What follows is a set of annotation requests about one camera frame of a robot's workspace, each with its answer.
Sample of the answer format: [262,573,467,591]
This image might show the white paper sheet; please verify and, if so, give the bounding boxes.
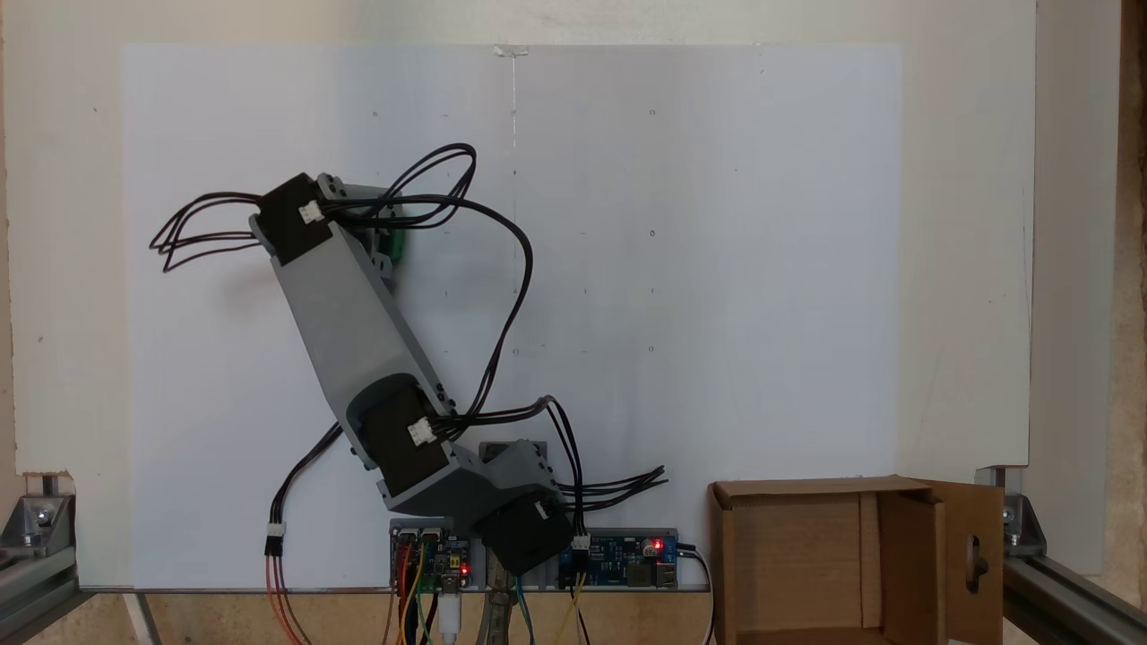
[121,43,904,592]

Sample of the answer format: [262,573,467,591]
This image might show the metal table clamp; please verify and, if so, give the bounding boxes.
[481,584,522,645]

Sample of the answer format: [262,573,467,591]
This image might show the blue circuit board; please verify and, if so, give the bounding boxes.
[557,529,680,590]

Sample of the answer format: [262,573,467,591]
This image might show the brown cardboard box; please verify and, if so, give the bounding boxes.
[708,475,1005,645]

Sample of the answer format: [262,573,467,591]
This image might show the long black arm wire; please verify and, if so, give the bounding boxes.
[323,142,536,424]

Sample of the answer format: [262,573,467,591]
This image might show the black wrist wire loop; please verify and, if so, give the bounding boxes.
[149,191,267,274]

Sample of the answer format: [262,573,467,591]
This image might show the black wire with white connector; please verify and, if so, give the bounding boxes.
[263,423,347,558]

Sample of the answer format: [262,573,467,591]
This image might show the black base wire bundle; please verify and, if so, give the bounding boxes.
[444,394,669,549]

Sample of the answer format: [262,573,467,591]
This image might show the red orange wires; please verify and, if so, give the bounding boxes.
[265,551,313,645]

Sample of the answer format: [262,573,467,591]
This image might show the coloured jumper wire bundle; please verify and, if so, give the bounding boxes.
[382,537,451,645]

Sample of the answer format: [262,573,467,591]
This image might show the white USB cable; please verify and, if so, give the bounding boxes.
[436,587,464,645]

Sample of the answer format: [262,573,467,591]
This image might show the metal corner bracket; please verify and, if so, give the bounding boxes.
[975,465,1048,559]
[0,473,78,549]

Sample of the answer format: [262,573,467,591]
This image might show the thin board power cable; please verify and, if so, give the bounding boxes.
[676,542,719,645]

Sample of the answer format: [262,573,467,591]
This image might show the aluminium profile post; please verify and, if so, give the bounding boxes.
[1002,551,1147,645]
[0,537,83,645]

